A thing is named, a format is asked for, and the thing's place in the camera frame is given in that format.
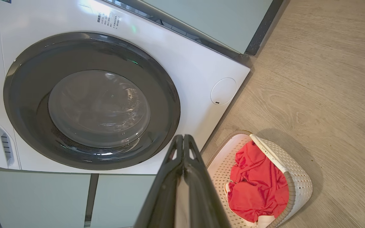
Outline red garment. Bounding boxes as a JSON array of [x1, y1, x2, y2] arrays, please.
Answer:
[[227, 141, 290, 224]]

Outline white perforated laundry basket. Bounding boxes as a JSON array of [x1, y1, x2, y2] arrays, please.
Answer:
[[205, 130, 313, 228]]

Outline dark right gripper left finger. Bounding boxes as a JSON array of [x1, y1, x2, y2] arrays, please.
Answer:
[[134, 134, 184, 228]]

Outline dark round washing machine door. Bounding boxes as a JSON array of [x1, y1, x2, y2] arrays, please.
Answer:
[[3, 32, 181, 171]]

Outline round white filter cover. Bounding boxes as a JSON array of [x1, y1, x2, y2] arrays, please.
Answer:
[[210, 77, 237, 105]]

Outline small printed text label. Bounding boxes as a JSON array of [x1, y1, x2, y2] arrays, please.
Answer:
[[96, 12, 122, 31]]

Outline white front-load washing machine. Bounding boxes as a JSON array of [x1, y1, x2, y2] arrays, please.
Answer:
[[0, 0, 251, 175]]

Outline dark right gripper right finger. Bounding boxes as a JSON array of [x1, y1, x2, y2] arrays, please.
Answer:
[[182, 134, 232, 228]]

